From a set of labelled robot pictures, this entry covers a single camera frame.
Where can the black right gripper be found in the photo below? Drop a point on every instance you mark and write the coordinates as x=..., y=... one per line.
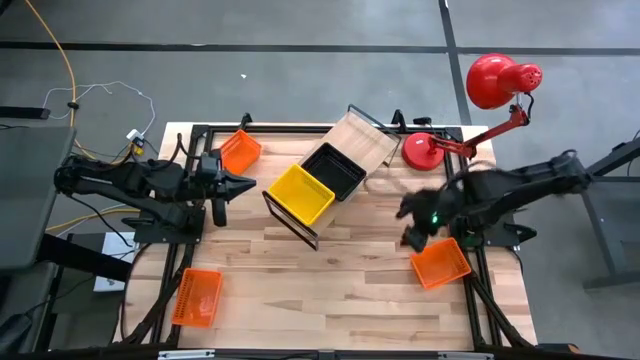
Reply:
x=431, y=210

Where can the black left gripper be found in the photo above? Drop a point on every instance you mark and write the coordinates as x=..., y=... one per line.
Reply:
x=215, y=187

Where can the orange plastic basket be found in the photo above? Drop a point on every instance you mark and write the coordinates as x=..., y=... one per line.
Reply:
x=240, y=152
x=440, y=263
x=197, y=297

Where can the yellow plastic basket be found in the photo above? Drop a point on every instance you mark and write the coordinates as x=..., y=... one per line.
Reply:
x=300, y=195

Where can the black plastic basket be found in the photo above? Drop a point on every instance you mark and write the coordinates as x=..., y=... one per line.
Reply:
x=332, y=170

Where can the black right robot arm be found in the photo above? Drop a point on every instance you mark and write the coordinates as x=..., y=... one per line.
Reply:
x=525, y=187

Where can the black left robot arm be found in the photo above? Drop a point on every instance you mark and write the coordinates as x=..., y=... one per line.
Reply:
x=125, y=180

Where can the white power adapter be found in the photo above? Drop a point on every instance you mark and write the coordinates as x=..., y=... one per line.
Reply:
x=134, y=135

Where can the white paper sheet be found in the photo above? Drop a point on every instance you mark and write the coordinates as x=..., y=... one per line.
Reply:
x=117, y=250

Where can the red desk lamp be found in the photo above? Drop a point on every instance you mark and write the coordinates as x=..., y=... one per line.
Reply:
x=495, y=80

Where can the grey desk stand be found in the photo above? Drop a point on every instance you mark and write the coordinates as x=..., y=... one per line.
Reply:
x=607, y=235

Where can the grey desk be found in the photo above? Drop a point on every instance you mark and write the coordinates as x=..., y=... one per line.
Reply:
x=30, y=200

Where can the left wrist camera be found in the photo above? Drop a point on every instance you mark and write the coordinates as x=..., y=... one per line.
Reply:
x=210, y=164

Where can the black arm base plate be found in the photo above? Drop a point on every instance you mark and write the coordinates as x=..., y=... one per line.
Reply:
x=170, y=227
x=505, y=236

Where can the wooden shelf with black frame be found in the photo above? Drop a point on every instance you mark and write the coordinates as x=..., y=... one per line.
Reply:
x=360, y=142

